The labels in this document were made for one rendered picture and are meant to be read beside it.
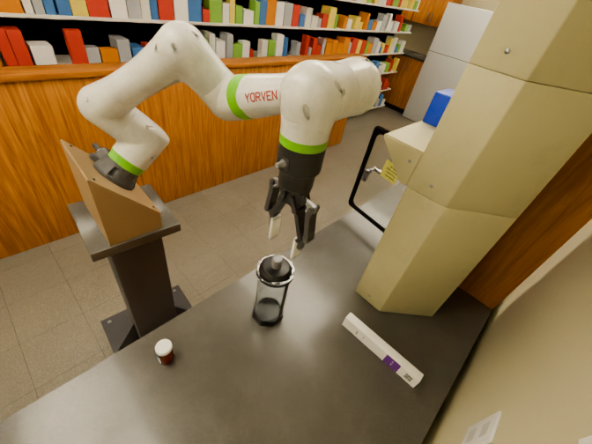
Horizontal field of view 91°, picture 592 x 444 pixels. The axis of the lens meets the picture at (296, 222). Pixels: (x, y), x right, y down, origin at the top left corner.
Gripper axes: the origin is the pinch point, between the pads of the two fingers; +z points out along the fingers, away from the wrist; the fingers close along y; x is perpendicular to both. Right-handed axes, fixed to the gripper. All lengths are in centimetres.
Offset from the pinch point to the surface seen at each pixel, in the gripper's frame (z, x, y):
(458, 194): -16.2, 31.9, 24.0
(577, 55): -47, 36, 28
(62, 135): 51, -14, -183
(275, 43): 15, 204, -235
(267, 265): 10.9, -2.6, -2.4
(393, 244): 7.1, 30.8, 16.4
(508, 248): 10, 68, 42
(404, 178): -13.4, 31.0, 10.8
